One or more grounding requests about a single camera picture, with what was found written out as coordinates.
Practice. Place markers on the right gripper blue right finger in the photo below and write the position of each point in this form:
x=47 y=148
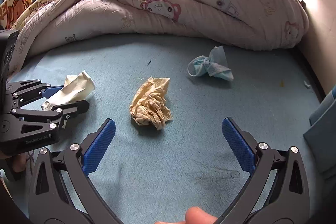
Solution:
x=276 y=190

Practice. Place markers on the pink cartoon quilt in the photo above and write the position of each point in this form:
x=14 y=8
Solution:
x=259 y=25

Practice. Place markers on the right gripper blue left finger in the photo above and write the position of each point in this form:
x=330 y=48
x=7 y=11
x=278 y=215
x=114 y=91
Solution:
x=61 y=191

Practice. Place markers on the paper cup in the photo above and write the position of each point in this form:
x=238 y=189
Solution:
x=76 y=88

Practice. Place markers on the beige tissue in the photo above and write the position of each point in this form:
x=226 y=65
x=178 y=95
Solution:
x=148 y=106

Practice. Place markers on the blue face mask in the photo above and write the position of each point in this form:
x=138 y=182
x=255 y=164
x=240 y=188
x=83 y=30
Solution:
x=215 y=65

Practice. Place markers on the orange bear cartoon pillow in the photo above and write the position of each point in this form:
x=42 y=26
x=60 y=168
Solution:
x=11 y=10

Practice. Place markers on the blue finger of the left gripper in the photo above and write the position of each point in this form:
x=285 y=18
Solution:
x=49 y=91
x=69 y=110

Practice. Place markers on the person's right hand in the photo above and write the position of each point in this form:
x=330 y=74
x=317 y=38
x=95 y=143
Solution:
x=194 y=215

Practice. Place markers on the teal curtain right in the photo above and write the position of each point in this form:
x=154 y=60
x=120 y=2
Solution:
x=320 y=137

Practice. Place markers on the person's left hand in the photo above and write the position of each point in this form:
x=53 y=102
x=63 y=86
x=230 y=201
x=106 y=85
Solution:
x=18 y=162

